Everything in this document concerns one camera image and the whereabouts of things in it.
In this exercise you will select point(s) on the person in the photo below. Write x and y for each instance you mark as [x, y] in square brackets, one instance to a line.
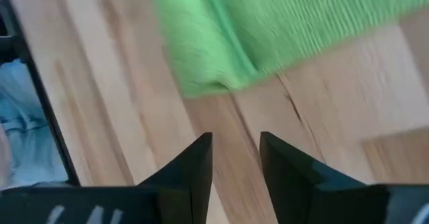
[23, 116]

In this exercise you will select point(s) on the green microfiber towel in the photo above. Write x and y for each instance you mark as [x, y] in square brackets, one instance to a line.
[268, 26]

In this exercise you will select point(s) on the black aluminium table frame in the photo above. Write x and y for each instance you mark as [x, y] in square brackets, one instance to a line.
[50, 116]

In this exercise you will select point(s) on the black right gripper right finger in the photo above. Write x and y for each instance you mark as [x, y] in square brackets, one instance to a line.
[295, 183]

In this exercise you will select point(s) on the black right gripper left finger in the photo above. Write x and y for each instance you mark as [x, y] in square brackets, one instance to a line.
[187, 183]

